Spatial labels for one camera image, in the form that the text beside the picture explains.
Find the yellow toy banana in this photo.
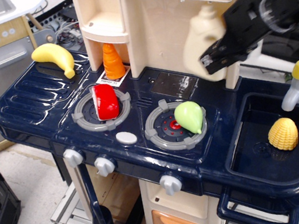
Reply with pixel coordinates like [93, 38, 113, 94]
[31, 43, 76, 79]

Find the grey oval button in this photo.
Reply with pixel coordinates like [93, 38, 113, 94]
[115, 132, 138, 145]

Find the cream detergent bottle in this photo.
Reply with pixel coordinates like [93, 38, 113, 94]
[183, 3, 227, 82]

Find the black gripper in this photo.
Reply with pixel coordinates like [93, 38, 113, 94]
[199, 0, 269, 75]

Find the grey right stove burner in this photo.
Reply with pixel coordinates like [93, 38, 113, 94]
[144, 99, 208, 151]

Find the grey right stove knob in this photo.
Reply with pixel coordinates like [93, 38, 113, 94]
[159, 175, 182, 196]

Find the navy toy spoon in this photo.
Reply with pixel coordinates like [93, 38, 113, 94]
[78, 164, 114, 224]

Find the grey left stove burner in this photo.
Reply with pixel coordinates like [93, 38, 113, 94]
[72, 90, 131, 132]

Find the orange toy carrot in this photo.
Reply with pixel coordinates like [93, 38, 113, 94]
[102, 43, 126, 80]

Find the navy toy kitchen counter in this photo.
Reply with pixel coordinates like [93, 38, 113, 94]
[0, 15, 299, 224]

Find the navy towel bar handle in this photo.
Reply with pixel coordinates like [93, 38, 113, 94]
[213, 178, 299, 224]

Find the grey middle stove knob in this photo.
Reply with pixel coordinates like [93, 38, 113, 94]
[94, 157, 115, 177]

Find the green toy pear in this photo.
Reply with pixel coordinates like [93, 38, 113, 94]
[174, 101, 203, 134]

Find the grey left stove knob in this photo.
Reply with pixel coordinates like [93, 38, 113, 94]
[63, 149, 84, 167]

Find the cream toy kitchen shelf unit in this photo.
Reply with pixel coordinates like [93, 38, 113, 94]
[72, 0, 239, 89]

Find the grey stove burner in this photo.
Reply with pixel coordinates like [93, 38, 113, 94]
[144, 99, 208, 151]
[72, 90, 131, 132]

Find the black monitor screen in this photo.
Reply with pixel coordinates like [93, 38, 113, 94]
[261, 28, 299, 62]

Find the white pvc pipe frame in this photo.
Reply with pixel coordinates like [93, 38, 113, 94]
[242, 40, 298, 72]

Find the navy toy sink basin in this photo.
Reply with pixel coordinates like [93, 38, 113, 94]
[226, 93, 299, 187]

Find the yellow toy corn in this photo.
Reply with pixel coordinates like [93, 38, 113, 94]
[268, 118, 299, 151]

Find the grey stove knob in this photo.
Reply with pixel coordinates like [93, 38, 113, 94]
[63, 149, 84, 167]
[94, 157, 115, 177]
[159, 175, 182, 196]

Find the aluminium extrusion frame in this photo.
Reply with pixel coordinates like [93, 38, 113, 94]
[51, 183, 92, 224]

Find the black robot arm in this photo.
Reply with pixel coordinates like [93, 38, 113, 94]
[199, 0, 299, 75]

